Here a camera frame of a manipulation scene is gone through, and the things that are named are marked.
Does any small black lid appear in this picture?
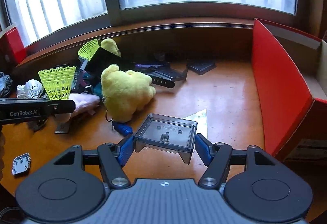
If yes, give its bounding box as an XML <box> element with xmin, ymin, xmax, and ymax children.
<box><xmin>187</xmin><ymin>61</ymin><xmax>216</xmax><ymax>75</ymax></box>

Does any pile of clothes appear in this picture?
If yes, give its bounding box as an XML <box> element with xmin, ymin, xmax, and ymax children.
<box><xmin>0</xmin><ymin>72</ymin><xmax>13</xmax><ymax>98</ymax></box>

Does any left red cardboard box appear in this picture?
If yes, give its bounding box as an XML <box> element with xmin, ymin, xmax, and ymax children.
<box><xmin>1</xmin><ymin>24</ymin><xmax>27</xmax><ymax>67</ymax></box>

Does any red cardboard box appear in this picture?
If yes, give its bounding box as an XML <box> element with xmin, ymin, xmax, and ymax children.
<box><xmin>1</xmin><ymin>24</ymin><xmax>27</xmax><ymax>67</ymax></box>
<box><xmin>252</xmin><ymin>19</ymin><xmax>326</xmax><ymax>164</ymax></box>

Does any pink plush toy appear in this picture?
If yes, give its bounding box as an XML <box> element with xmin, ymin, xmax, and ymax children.
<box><xmin>54</xmin><ymin>93</ymin><xmax>100</xmax><ymax>124</ymax></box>

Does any black open box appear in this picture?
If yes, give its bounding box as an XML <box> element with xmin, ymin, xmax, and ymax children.
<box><xmin>85</xmin><ymin>47</ymin><xmax>130</xmax><ymax>78</ymax></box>

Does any transparent dark plastic tray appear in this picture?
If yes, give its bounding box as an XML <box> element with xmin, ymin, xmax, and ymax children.
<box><xmin>134</xmin><ymin>113</ymin><xmax>197</xmax><ymax>164</ymax></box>

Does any right red cardboard box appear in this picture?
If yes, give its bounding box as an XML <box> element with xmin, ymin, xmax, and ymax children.
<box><xmin>252</xmin><ymin>19</ymin><xmax>326</xmax><ymax>164</ymax></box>

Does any small yellow plush toy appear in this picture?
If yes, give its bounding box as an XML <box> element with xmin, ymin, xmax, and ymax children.
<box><xmin>100</xmin><ymin>38</ymin><xmax>121</xmax><ymax>57</ymax></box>

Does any yellow plastic shuttlecock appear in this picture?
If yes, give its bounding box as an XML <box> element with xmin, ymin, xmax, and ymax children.
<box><xmin>38</xmin><ymin>66</ymin><xmax>76</xmax><ymax>100</ymax></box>
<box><xmin>78</xmin><ymin>39</ymin><xmax>99</xmax><ymax>61</ymax></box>

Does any large yellow plush toy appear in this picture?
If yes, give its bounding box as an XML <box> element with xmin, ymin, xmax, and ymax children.
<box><xmin>101</xmin><ymin>64</ymin><xmax>156</xmax><ymax>123</ymax></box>

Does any blue keychain flashlight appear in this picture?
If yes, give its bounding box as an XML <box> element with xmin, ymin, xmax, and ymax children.
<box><xmin>111</xmin><ymin>121</ymin><xmax>133</xmax><ymax>136</ymax></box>

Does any white feather shuttlecock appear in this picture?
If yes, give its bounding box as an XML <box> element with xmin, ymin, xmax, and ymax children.
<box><xmin>17</xmin><ymin>79</ymin><xmax>44</xmax><ymax>99</ymax></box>

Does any clear triangle ruler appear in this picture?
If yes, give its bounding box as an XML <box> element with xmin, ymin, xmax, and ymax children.
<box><xmin>184</xmin><ymin>109</ymin><xmax>208</xmax><ymax>139</ymax></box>

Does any grey plastic plate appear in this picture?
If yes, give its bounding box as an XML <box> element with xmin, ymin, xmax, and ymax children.
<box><xmin>12</xmin><ymin>153</ymin><xmax>31</xmax><ymax>176</ymax></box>

